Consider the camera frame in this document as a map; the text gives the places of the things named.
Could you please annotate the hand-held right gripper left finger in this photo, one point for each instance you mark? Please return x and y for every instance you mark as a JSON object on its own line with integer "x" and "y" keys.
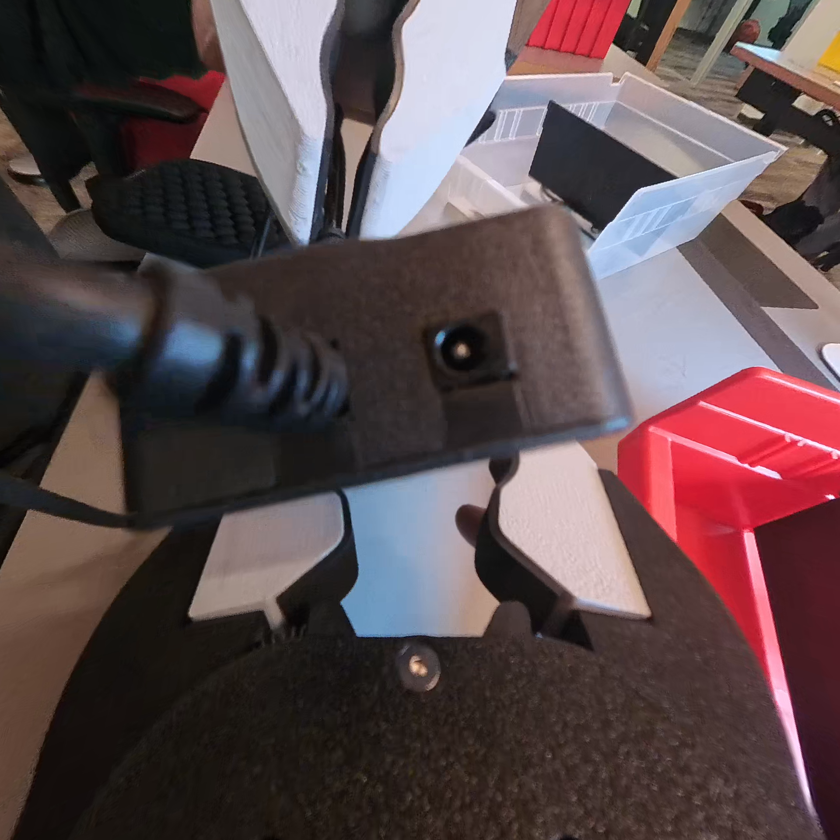
{"x": 262, "y": 558}

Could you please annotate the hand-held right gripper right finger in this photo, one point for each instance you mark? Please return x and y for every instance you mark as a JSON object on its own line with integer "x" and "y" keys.
{"x": 564, "y": 531}

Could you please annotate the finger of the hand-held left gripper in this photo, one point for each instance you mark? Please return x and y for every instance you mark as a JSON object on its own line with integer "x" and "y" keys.
{"x": 275, "y": 85}
{"x": 446, "y": 85}

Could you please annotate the grey usb hub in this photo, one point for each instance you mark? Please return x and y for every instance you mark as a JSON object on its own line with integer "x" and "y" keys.
{"x": 394, "y": 295}

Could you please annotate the red tote bin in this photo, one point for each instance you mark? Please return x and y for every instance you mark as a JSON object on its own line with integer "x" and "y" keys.
{"x": 170, "y": 124}

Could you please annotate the red crate with yellow lid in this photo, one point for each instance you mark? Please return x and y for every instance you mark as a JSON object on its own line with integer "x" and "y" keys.
{"x": 571, "y": 26}

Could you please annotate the red plastic bin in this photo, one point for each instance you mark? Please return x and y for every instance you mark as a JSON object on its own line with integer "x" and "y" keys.
{"x": 709, "y": 459}

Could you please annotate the black flat panel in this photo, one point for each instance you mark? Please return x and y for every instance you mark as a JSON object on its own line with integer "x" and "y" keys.
{"x": 590, "y": 164}

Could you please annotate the wooden edged table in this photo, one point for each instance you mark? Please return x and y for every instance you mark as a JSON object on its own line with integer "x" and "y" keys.
{"x": 630, "y": 62}

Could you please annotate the clear plastic organizer box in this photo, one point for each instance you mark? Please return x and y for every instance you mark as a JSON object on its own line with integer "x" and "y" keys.
{"x": 682, "y": 203}

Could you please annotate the person's black jacket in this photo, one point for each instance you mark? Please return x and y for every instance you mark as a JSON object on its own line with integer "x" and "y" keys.
{"x": 26, "y": 426}

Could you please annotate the white pad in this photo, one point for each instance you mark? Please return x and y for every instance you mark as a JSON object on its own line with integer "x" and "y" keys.
{"x": 832, "y": 361}

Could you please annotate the brown top table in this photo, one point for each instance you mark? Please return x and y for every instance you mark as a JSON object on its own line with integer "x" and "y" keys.
{"x": 800, "y": 79}

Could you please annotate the wooden post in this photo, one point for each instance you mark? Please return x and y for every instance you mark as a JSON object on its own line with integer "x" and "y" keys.
{"x": 666, "y": 33}

